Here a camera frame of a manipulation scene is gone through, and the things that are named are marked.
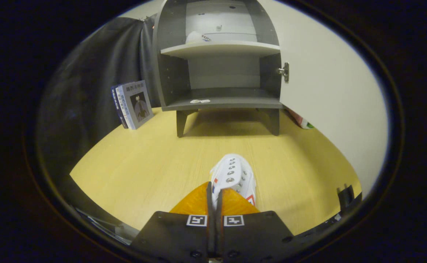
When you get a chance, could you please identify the white shoe cabinet door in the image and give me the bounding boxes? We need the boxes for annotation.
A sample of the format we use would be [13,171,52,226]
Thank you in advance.
[261,0,389,199]

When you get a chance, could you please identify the white shoe with metal eyelets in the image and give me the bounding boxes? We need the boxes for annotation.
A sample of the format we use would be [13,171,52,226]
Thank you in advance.
[210,153,257,210]

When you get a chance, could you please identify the black backdrop cloth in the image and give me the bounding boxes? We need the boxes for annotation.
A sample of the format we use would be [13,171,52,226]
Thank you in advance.
[38,15,161,209]

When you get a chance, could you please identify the metal door hinge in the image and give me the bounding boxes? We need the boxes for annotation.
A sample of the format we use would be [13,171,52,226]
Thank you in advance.
[276,62,290,83]

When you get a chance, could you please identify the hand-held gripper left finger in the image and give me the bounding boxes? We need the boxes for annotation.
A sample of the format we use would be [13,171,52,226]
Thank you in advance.
[131,182,215,262]

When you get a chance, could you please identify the red and green object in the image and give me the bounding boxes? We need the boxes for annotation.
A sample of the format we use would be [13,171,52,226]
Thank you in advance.
[288,108,314,129]

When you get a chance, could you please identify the grey cover book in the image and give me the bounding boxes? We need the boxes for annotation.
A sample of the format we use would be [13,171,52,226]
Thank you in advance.
[120,80,154,130]

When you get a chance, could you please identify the white shoe with striped print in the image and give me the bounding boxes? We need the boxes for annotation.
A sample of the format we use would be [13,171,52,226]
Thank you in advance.
[185,31,212,45]

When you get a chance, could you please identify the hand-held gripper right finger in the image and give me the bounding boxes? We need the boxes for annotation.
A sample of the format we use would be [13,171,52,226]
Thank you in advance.
[215,187,301,262]

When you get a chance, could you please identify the white spine book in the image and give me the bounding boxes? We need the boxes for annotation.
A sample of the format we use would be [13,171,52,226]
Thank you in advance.
[116,85,133,129]

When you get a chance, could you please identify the black clamp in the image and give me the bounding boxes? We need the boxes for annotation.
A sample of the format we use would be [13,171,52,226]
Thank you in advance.
[337,184,356,212]

